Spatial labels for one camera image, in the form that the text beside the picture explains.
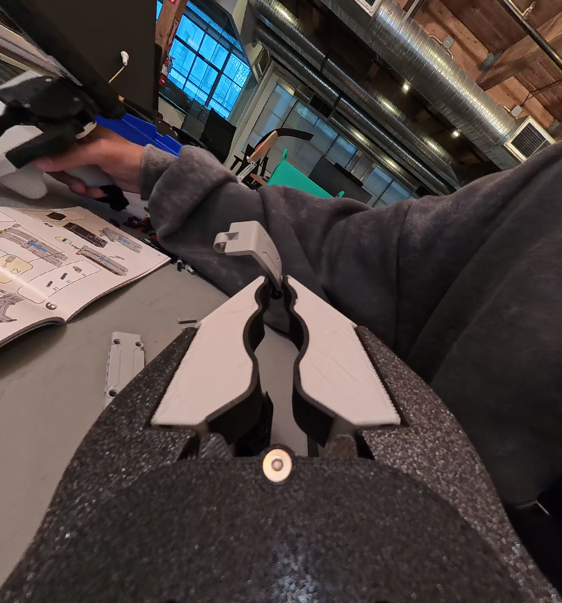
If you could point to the person's grey sweater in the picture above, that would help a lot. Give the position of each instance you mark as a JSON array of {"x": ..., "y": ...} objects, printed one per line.
[{"x": 474, "y": 282}]

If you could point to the grey curved panel piece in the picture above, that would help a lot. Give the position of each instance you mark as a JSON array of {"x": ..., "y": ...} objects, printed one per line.
[{"x": 252, "y": 240}]

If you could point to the large paned window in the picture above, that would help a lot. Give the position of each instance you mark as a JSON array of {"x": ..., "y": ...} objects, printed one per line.
[{"x": 205, "y": 61}]

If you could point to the silver air duct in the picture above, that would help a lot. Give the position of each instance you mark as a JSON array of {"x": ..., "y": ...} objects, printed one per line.
[{"x": 427, "y": 70}]

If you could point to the person's right forearm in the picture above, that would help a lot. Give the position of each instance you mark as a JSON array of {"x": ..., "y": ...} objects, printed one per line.
[{"x": 243, "y": 221}]

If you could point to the white ceiling air vent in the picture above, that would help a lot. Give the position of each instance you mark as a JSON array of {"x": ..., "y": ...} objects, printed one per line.
[{"x": 529, "y": 140}]

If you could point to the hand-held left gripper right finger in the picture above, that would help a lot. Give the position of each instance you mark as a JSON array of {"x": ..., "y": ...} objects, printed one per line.
[{"x": 342, "y": 372}]

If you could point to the person's right hand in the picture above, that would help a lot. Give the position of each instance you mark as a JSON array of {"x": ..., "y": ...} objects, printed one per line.
[{"x": 106, "y": 155}]

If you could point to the dark cloth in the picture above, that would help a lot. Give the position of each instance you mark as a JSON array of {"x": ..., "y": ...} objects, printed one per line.
[{"x": 554, "y": 556}]

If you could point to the instruction booklet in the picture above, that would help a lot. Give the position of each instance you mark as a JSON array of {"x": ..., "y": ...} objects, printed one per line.
[{"x": 50, "y": 264}]

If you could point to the black partition panel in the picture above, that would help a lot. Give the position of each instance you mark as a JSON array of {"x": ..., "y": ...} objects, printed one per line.
[{"x": 97, "y": 42}]

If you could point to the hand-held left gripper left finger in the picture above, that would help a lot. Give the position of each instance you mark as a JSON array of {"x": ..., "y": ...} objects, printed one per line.
[{"x": 210, "y": 372}]

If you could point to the pile of small building pins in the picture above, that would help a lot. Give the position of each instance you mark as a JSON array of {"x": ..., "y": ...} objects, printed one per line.
[{"x": 144, "y": 226}]

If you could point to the green surface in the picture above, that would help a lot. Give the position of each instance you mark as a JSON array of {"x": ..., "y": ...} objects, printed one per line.
[{"x": 299, "y": 179}]

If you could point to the blue plastic bin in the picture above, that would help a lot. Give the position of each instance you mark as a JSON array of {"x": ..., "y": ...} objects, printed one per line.
[{"x": 139, "y": 132}]

